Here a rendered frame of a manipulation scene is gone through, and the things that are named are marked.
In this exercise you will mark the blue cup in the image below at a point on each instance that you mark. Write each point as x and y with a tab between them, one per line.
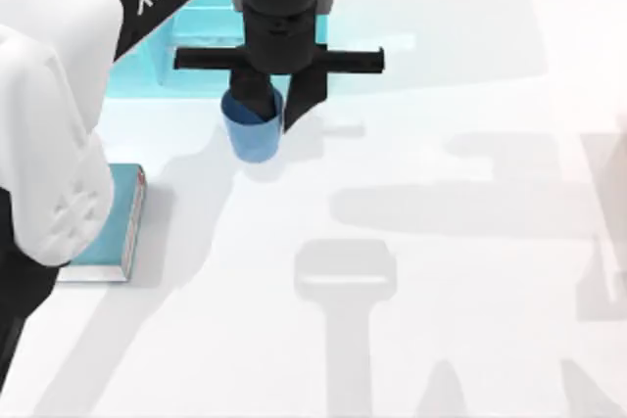
255	141

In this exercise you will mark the light blue rack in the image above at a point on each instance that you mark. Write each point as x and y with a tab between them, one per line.
142	70

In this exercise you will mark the teal book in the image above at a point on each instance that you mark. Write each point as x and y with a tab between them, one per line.
110	222

